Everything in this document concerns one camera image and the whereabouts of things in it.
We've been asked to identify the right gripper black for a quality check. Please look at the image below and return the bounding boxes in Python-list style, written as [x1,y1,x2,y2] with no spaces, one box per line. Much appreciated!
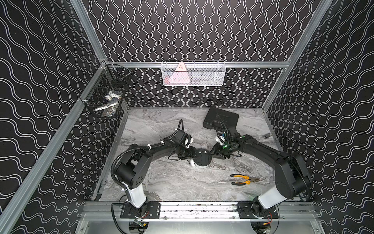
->
[207,141,233,159]

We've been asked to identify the white twin-bell alarm clock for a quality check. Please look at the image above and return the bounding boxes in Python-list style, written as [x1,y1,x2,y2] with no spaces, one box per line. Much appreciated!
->
[190,148,212,168]

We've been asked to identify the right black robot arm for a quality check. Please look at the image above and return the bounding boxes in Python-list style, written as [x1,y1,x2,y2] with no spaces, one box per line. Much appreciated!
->
[211,115,312,216]

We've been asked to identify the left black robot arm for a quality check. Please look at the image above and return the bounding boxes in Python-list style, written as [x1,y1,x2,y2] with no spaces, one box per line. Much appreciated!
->
[110,120,196,209]

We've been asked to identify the black plastic tool case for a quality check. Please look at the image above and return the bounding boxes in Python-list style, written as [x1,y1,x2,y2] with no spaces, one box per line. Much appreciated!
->
[203,107,240,138]

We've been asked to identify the small metal socket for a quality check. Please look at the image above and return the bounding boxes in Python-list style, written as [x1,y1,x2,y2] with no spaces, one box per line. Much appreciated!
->
[264,133,272,139]

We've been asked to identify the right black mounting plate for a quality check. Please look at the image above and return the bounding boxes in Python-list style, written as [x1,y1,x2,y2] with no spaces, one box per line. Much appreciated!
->
[236,202,280,219]

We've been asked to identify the black mounting plate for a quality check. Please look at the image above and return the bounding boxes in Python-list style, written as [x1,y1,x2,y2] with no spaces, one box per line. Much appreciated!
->
[120,201,161,219]
[236,202,280,219]

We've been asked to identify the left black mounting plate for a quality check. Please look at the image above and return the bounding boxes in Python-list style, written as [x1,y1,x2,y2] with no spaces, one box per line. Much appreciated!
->
[120,201,161,219]

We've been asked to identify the pink triangle card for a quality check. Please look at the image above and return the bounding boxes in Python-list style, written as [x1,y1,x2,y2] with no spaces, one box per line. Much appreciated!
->
[169,61,191,85]

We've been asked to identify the white items in black basket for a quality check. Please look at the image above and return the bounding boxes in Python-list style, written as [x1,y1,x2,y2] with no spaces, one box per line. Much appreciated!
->
[94,91,122,117]

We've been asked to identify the yellow-handled pliers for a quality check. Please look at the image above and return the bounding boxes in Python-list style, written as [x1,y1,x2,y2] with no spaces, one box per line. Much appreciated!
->
[230,174,261,186]

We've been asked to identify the white wire mesh basket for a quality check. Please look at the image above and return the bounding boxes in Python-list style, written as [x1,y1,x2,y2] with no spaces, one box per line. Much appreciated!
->
[160,60,227,87]

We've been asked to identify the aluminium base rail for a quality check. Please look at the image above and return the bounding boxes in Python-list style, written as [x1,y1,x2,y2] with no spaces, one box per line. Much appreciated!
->
[81,201,317,222]

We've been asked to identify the black wire mesh basket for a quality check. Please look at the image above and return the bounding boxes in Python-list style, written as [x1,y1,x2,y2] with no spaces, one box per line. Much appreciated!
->
[83,64,134,119]

